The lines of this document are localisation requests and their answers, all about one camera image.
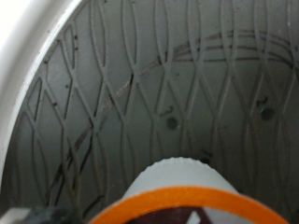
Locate white two-tier turntable stand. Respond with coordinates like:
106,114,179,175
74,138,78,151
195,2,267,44
0,0,299,224

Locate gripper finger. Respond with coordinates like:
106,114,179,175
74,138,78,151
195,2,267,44
0,205,84,224

